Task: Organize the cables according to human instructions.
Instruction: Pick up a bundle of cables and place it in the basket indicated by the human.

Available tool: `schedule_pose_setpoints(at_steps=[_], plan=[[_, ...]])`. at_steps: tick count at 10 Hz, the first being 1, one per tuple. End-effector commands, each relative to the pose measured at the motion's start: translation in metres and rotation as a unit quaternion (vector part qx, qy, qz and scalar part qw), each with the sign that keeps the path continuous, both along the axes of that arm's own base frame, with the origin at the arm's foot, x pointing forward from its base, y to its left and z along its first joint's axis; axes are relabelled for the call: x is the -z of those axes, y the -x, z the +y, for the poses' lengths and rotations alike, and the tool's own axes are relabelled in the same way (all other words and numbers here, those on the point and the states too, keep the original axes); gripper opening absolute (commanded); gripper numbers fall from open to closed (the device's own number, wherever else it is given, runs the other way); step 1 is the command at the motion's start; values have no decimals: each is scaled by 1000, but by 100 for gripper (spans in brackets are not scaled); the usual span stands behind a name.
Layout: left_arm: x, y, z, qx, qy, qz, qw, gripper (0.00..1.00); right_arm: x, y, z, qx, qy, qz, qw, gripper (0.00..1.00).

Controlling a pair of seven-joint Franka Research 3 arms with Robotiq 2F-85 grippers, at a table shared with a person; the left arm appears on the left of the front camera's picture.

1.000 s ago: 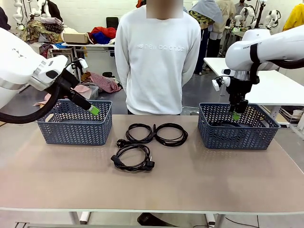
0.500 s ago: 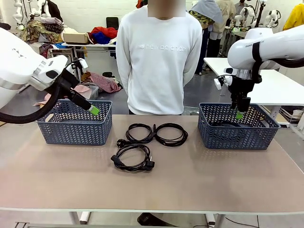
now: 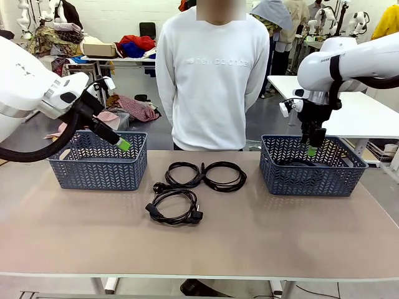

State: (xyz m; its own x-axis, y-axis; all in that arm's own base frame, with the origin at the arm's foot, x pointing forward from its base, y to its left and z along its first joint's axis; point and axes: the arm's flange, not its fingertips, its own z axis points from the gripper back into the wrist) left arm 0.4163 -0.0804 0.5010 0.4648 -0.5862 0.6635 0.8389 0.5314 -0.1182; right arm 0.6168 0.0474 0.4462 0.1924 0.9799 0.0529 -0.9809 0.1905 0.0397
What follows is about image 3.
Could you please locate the blue-grey plastic basket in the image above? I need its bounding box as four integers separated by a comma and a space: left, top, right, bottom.
47, 130, 148, 192
259, 134, 370, 198

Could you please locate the red cloth pile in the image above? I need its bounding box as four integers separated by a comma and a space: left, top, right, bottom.
114, 34, 157, 53

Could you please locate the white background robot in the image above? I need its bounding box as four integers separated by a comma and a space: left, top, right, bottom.
346, 11, 371, 36
307, 6, 337, 36
15, 0, 63, 35

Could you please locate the beige flat box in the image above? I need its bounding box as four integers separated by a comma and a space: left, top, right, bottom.
82, 41, 118, 59

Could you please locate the black arm cable sleeve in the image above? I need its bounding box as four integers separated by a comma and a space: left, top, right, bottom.
327, 55, 399, 110
0, 80, 104, 163

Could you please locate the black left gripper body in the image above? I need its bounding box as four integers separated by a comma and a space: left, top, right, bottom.
75, 91, 106, 126

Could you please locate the clear plastic storage box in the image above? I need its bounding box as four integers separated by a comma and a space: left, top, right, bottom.
116, 112, 131, 132

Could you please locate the black left arm cable sleeve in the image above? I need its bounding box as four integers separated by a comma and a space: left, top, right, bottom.
0, 80, 104, 163

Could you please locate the white table leg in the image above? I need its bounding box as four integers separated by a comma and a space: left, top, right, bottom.
269, 278, 296, 297
90, 276, 121, 295

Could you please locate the black tripod stand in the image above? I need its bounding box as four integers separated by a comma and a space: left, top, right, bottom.
329, 0, 349, 37

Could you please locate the red checked cloth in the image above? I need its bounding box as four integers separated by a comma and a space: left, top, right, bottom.
107, 93, 162, 123

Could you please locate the black power cord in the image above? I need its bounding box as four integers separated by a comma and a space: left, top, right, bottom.
145, 189, 204, 226

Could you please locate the grey cloth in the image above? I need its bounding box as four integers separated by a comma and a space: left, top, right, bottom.
249, 0, 294, 32

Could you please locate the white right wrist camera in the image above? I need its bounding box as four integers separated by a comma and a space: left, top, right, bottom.
279, 98, 304, 118

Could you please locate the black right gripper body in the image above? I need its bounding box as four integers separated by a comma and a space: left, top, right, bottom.
297, 98, 333, 132

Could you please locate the white clothes table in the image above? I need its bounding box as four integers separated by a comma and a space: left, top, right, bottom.
66, 55, 158, 110

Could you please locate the pink checked cloth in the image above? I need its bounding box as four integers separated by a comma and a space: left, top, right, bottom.
43, 111, 121, 140

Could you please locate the patterned clothes pile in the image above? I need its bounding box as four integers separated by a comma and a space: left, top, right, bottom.
32, 22, 85, 76

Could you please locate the black right arm cable sleeve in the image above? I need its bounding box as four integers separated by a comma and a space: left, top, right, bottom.
327, 55, 399, 110

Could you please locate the person in yellow jacket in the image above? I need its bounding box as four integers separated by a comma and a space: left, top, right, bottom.
371, 4, 399, 40

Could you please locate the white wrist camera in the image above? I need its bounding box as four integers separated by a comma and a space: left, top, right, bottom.
92, 75, 117, 95
279, 98, 304, 118

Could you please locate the blue cloth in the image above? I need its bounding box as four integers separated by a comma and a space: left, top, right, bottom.
120, 41, 147, 59

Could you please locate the black thick cable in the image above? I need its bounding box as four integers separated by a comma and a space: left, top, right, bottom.
278, 158, 319, 169

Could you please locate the black shoe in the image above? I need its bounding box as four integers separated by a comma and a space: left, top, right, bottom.
180, 278, 219, 298

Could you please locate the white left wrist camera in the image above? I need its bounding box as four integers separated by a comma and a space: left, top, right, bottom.
92, 75, 117, 95

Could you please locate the black cable round plug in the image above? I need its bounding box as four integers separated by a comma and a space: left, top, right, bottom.
153, 161, 205, 196

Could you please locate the person in dark jacket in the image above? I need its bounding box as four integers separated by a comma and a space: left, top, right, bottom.
60, 0, 84, 29

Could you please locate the white wire rack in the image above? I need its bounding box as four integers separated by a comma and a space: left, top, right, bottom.
365, 138, 399, 176

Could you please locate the black thin cable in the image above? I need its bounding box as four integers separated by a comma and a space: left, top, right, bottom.
202, 161, 248, 192

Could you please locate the white side table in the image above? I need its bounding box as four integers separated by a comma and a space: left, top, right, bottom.
267, 75, 399, 140

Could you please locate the person in white sweatshirt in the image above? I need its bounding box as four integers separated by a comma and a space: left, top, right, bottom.
155, 0, 271, 152

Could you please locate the person in beige coat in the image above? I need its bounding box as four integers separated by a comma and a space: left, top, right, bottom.
274, 0, 311, 76

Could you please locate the black office chair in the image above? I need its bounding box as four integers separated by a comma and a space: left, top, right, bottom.
138, 22, 156, 40

